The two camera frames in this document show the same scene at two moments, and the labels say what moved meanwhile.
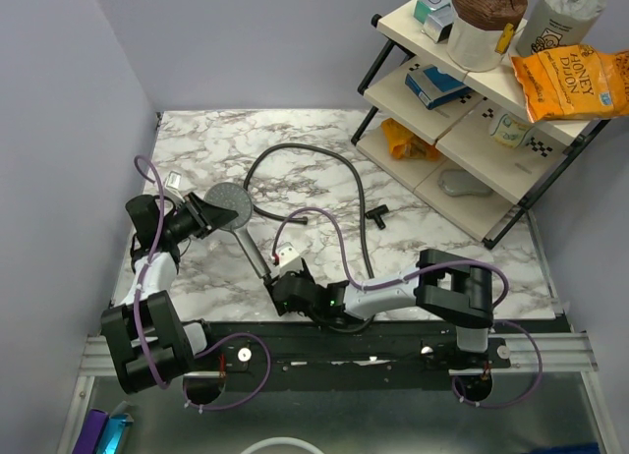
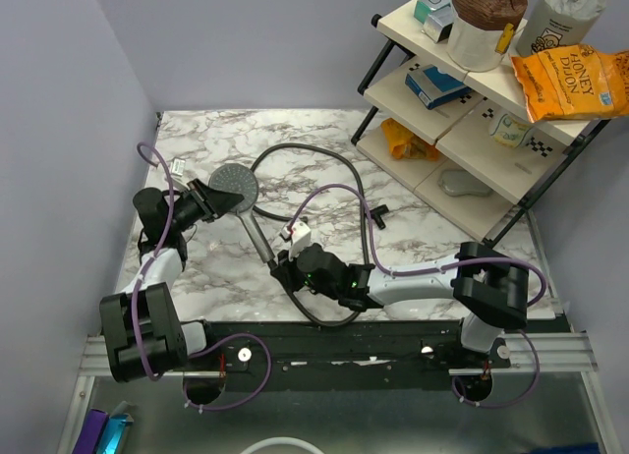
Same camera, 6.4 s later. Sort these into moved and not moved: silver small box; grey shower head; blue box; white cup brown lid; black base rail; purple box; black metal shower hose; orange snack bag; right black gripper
Moved: right black gripper; black metal shower hose; grey shower head
Not moved: black base rail; orange snack bag; purple box; silver small box; white cup brown lid; blue box
